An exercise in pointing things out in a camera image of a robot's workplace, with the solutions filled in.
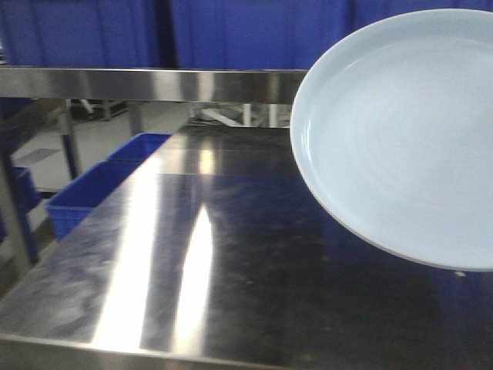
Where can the light blue plate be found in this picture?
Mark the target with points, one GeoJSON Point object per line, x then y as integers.
{"type": "Point", "coordinates": [391, 130]}

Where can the blue crate upper middle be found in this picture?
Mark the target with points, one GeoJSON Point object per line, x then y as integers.
{"type": "Point", "coordinates": [278, 34]}

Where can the blue crate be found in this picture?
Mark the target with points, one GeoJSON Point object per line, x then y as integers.
{"type": "Point", "coordinates": [278, 34]}
{"type": "Point", "coordinates": [86, 34]}

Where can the open blue bin left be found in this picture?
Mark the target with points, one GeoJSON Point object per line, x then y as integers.
{"type": "Point", "coordinates": [75, 202]}

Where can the blue crate upper left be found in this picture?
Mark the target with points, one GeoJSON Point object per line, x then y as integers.
{"type": "Point", "coordinates": [86, 34]}

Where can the white frame in background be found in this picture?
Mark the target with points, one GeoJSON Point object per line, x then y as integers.
{"type": "Point", "coordinates": [241, 114]}

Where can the stainless steel shelf rail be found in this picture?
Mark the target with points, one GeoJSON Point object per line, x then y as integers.
{"type": "Point", "coordinates": [170, 85]}

